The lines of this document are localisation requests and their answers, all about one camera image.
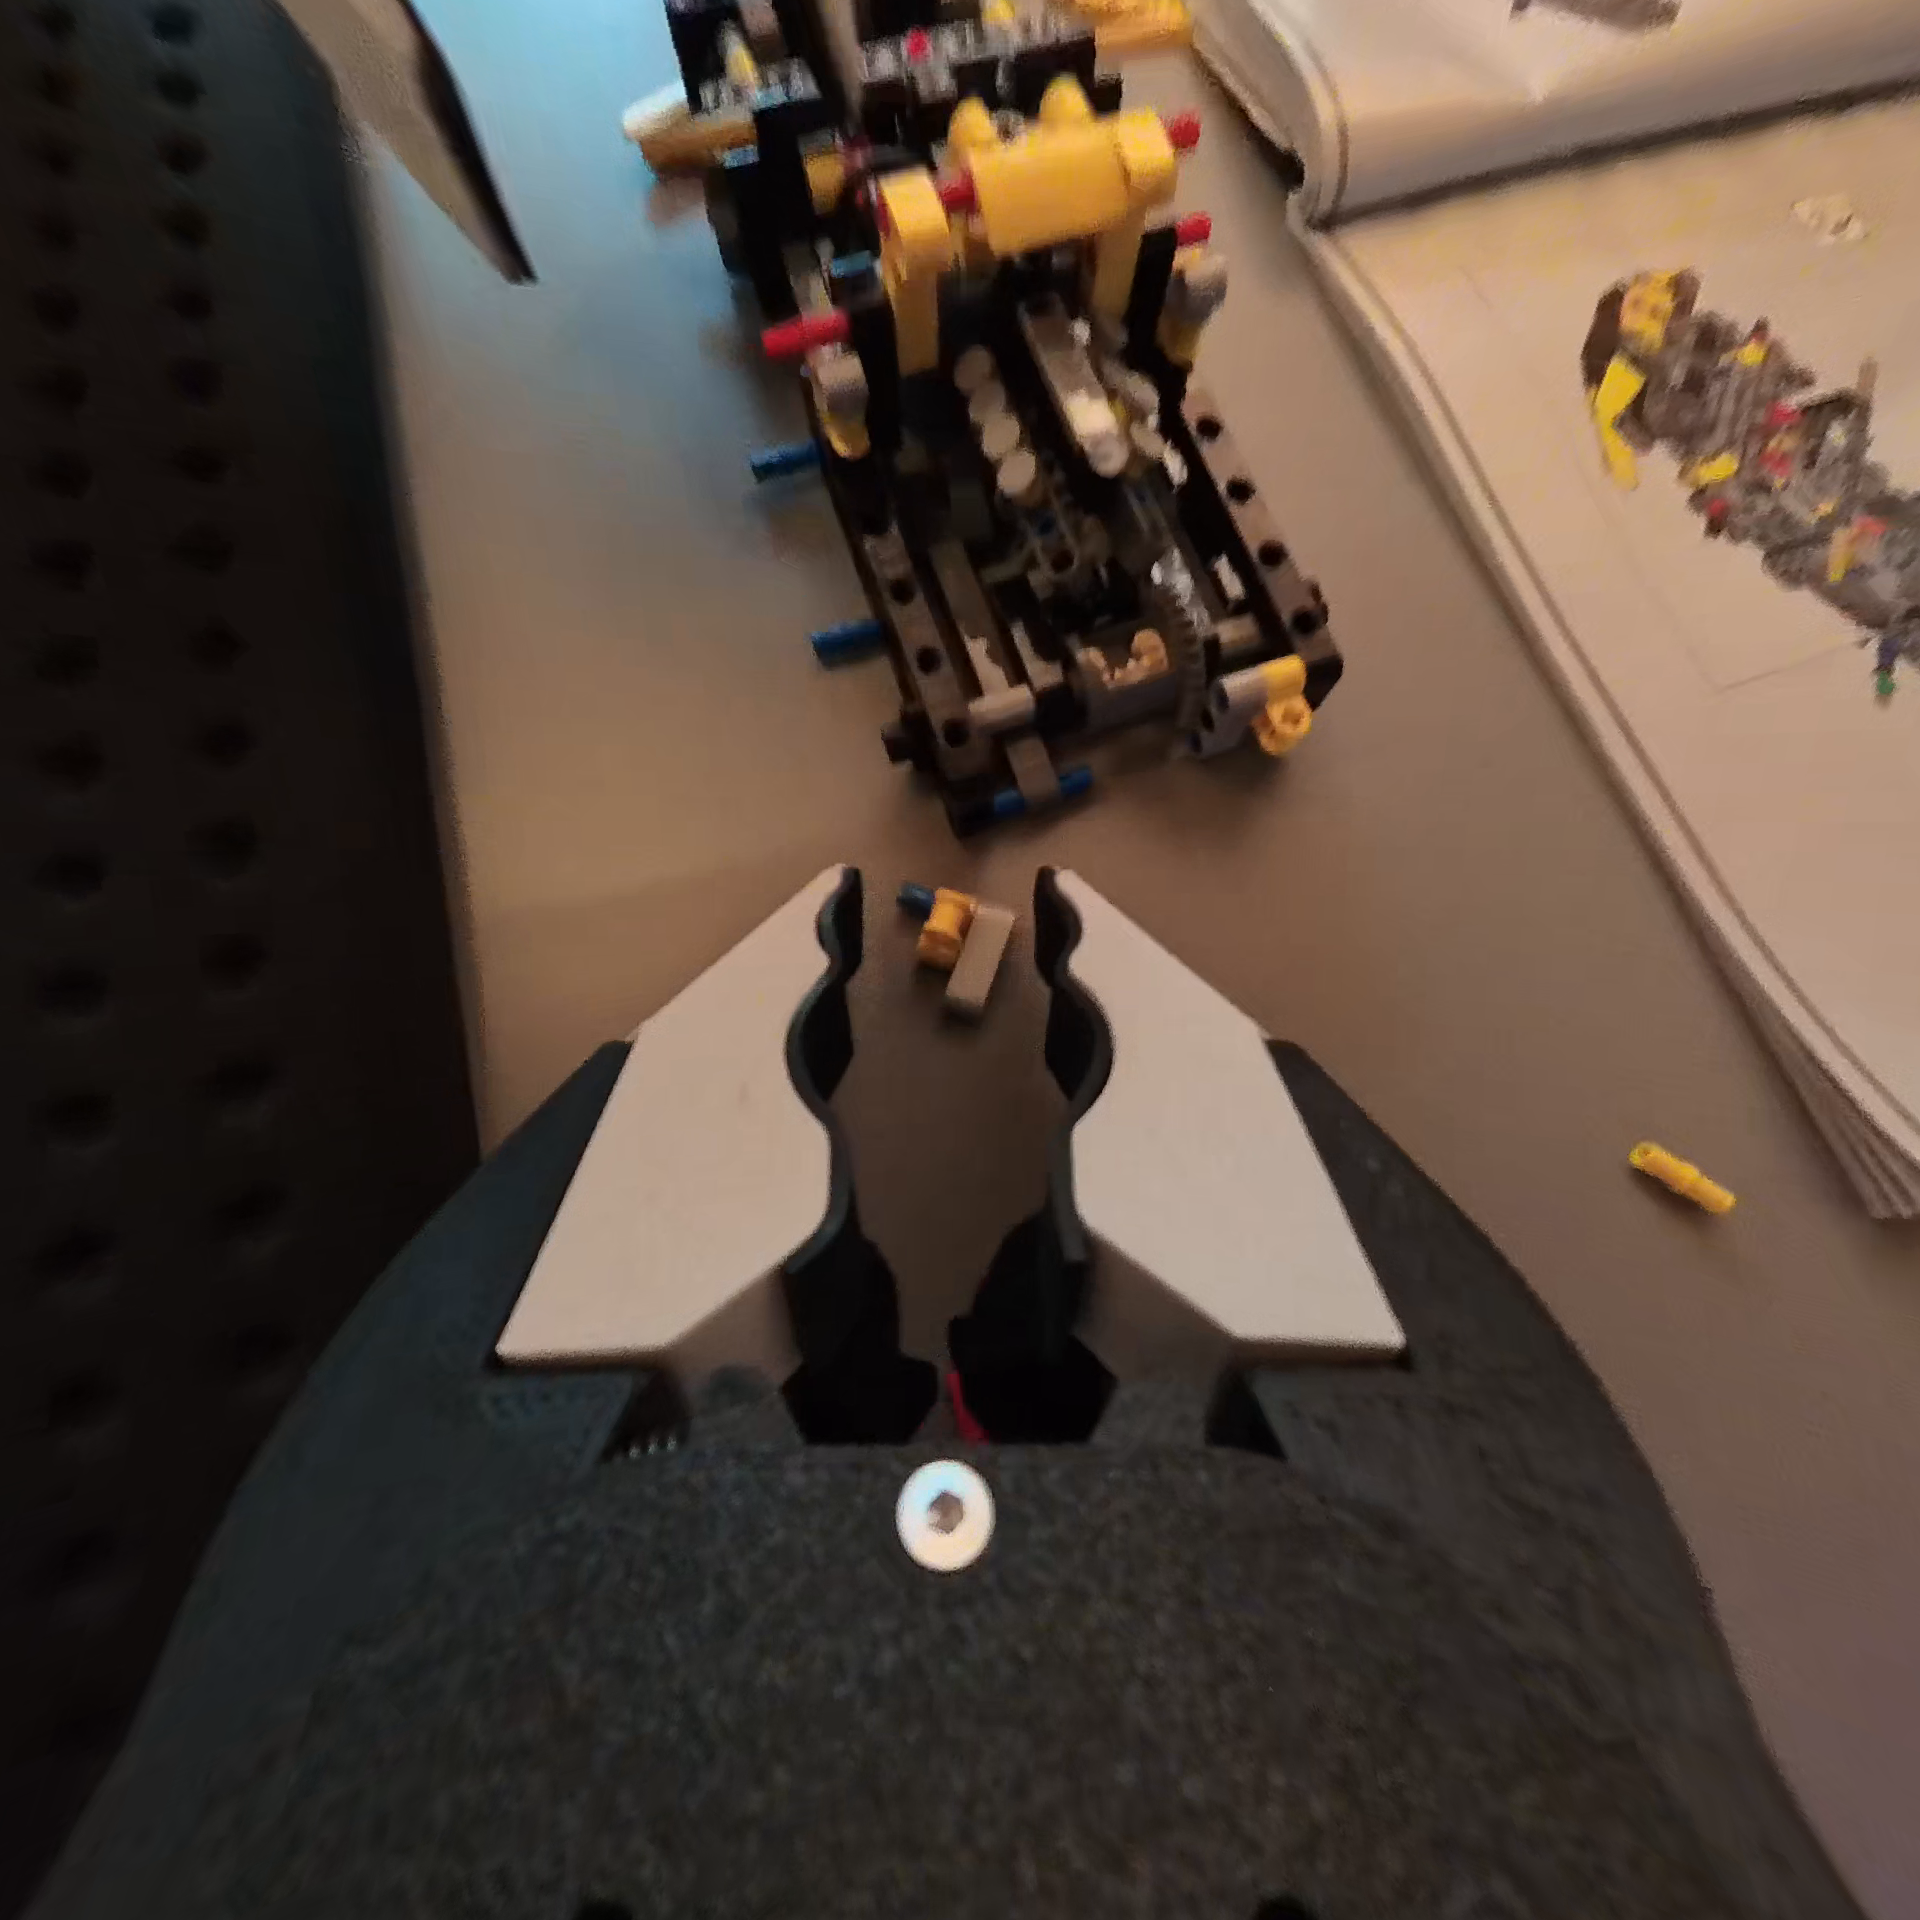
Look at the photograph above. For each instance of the black yellow lego car chassis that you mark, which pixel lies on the black yellow lego car chassis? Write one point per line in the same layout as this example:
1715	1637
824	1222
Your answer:
1050	599

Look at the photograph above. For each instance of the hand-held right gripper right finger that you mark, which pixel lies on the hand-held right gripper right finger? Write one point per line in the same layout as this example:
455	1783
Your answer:
1215	1185

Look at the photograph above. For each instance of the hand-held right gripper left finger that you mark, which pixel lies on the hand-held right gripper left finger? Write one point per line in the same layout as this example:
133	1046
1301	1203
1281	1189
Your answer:
691	1185

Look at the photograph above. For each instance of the yellow lego beam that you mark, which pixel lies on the yellow lego beam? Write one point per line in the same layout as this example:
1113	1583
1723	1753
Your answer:
1140	15

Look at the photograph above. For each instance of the open lego instruction booklet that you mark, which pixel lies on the open lego instruction booklet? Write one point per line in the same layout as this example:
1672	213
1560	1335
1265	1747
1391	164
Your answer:
1499	524

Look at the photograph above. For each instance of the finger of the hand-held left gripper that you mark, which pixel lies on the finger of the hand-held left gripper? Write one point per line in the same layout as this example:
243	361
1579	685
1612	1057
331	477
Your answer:
389	76

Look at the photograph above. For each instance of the small yellow grey lego connector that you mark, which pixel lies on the small yellow grey lego connector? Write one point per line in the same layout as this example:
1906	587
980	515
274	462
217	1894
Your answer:
975	960

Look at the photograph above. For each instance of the yellow lego pin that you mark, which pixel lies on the yellow lego pin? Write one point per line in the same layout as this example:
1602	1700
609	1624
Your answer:
1681	1177

